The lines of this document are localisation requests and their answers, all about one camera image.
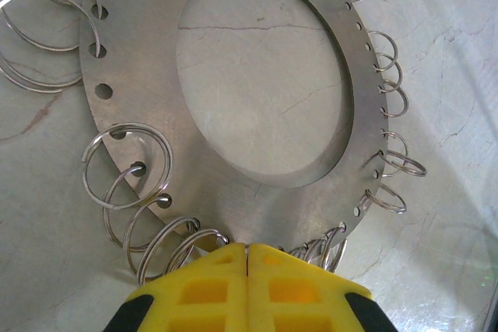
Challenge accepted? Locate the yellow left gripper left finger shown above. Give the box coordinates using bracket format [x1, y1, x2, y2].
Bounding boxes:
[103, 243, 249, 332]

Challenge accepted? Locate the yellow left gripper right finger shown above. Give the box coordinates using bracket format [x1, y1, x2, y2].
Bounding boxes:
[246, 243, 396, 332]

